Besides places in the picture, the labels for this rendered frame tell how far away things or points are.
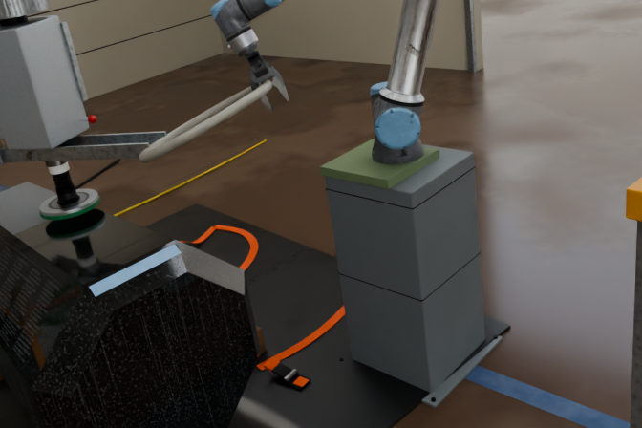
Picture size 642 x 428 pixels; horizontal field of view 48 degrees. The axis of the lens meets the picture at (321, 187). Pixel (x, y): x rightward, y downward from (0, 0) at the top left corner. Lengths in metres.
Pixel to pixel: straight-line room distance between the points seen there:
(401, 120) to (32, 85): 1.22
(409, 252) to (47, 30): 1.45
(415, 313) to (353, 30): 5.40
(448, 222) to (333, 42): 5.51
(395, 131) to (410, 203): 0.26
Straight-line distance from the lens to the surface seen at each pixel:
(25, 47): 2.56
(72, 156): 2.65
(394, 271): 2.63
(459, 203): 2.68
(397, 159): 2.56
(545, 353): 3.07
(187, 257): 2.43
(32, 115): 2.62
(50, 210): 2.79
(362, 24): 7.66
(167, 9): 8.90
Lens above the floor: 1.84
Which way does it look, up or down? 23 degrees down
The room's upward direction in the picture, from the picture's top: 9 degrees counter-clockwise
